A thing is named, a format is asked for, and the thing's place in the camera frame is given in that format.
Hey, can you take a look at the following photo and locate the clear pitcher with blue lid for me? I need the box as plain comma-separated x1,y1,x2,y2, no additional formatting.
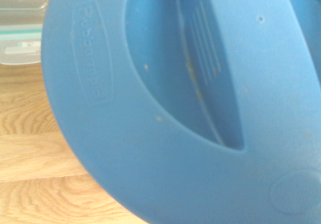
41,0,321,224

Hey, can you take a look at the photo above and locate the clear plastic storage container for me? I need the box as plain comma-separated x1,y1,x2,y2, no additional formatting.
0,0,56,66

